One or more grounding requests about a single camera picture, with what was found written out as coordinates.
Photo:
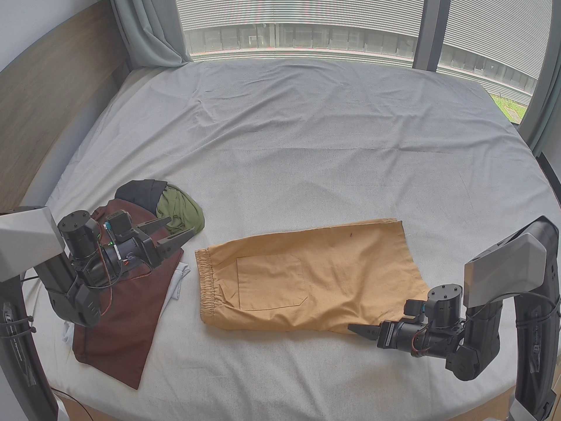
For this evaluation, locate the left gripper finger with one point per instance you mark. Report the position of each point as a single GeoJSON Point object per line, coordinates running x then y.
{"type": "Point", "coordinates": [153, 226]}
{"type": "Point", "coordinates": [175, 241]}

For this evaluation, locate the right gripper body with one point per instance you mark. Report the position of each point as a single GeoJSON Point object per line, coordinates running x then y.
{"type": "Point", "coordinates": [396, 335]}

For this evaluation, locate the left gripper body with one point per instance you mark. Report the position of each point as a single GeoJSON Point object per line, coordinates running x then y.
{"type": "Point", "coordinates": [140, 252]}

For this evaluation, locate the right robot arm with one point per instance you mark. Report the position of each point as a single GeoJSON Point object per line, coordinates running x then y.
{"type": "Point", "coordinates": [499, 270]}

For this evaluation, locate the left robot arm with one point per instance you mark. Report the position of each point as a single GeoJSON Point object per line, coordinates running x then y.
{"type": "Point", "coordinates": [26, 244]}

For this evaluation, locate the bed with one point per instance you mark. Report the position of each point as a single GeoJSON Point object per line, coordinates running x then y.
{"type": "Point", "coordinates": [333, 147]}

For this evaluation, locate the green garment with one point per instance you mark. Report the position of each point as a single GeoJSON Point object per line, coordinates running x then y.
{"type": "Point", "coordinates": [184, 213]}

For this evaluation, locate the black garment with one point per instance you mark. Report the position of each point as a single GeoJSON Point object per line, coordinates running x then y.
{"type": "Point", "coordinates": [140, 193]}

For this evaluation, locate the white garment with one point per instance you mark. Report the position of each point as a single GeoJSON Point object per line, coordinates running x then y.
{"type": "Point", "coordinates": [179, 283]}

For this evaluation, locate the brown garment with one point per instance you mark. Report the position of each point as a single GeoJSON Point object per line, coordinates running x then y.
{"type": "Point", "coordinates": [122, 322]}

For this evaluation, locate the grey-green curtain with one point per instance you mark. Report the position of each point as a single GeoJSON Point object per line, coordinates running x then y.
{"type": "Point", "coordinates": [144, 24]}
{"type": "Point", "coordinates": [543, 86]}

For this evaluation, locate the window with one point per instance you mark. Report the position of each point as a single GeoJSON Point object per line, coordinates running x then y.
{"type": "Point", "coordinates": [307, 11]}

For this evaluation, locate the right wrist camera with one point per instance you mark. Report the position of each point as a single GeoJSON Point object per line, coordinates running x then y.
{"type": "Point", "coordinates": [414, 309]}

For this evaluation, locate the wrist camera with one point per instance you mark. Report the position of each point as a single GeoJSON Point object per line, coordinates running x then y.
{"type": "Point", "coordinates": [119, 224]}
{"type": "Point", "coordinates": [414, 309]}

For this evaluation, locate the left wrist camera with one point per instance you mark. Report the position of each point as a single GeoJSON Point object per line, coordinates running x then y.
{"type": "Point", "coordinates": [119, 224]}

